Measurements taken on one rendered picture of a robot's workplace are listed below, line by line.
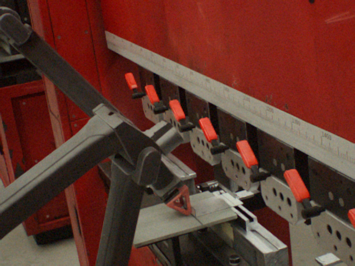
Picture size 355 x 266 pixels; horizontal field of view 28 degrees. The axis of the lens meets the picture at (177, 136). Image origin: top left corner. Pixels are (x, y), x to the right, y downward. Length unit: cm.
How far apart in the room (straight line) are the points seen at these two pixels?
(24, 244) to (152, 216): 245
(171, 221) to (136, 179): 49
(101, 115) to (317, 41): 38
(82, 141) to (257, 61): 38
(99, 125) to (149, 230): 55
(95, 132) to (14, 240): 307
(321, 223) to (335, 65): 30
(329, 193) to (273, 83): 23
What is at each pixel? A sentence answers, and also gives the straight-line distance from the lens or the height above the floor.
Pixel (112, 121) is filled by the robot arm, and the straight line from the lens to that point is 119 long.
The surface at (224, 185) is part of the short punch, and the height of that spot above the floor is 105.
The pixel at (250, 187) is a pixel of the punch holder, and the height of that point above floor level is 114.
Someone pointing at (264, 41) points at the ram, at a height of 147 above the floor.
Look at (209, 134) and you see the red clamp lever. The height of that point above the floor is 123.
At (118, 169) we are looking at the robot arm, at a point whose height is 129.
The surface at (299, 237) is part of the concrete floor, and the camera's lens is 375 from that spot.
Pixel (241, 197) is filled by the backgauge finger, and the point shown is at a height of 100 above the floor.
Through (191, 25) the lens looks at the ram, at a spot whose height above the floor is 146.
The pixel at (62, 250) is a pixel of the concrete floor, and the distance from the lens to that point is 398.
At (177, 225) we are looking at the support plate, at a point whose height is 100.
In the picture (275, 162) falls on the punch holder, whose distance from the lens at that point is 138.
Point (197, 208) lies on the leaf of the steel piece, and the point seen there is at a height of 100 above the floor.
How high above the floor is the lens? 173
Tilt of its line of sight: 18 degrees down
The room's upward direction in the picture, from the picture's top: 8 degrees counter-clockwise
